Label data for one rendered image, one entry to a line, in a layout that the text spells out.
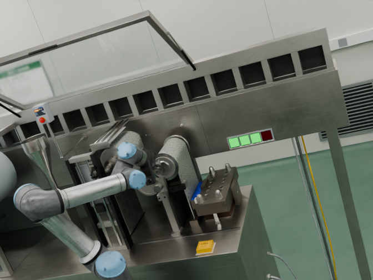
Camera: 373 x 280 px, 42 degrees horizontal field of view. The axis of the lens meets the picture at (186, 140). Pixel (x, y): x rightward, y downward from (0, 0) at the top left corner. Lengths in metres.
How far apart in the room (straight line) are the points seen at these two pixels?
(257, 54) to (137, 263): 1.18
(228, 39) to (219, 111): 2.35
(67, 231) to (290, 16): 3.34
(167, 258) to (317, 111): 1.04
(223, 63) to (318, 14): 2.38
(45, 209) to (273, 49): 1.33
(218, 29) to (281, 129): 2.44
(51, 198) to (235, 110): 1.14
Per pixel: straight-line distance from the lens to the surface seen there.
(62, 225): 2.05
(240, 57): 2.50
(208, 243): 2.30
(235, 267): 2.30
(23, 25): 5.63
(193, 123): 2.64
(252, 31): 4.84
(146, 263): 2.38
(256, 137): 2.61
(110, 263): 2.02
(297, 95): 2.53
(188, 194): 2.50
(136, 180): 1.96
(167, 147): 2.48
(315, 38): 2.46
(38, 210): 1.88
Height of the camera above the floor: 2.05
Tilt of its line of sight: 17 degrees down
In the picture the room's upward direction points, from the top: 19 degrees counter-clockwise
